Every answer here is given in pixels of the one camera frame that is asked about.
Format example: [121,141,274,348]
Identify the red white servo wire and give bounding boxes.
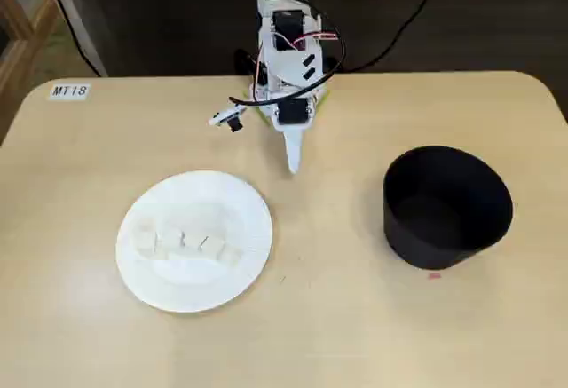
[271,27,342,54]

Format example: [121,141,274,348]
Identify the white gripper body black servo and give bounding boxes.
[270,96,316,133]

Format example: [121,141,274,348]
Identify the black table clamp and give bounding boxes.
[233,48,267,87]

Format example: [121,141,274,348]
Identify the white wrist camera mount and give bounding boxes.
[207,106,248,134]

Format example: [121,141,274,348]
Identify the thin black cable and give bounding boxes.
[37,0,104,77]

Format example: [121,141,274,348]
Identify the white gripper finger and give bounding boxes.
[282,128,309,176]

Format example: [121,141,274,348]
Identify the white MT18 label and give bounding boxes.
[47,83,91,101]

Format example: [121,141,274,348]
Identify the wooden shelf frame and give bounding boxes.
[0,0,61,140]

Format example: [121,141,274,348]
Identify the black pot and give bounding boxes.
[381,145,515,271]

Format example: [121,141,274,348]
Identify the grey metal post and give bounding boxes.
[43,0,110,78]

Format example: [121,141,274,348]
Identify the white paper plate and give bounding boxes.
[114,170,273,314]

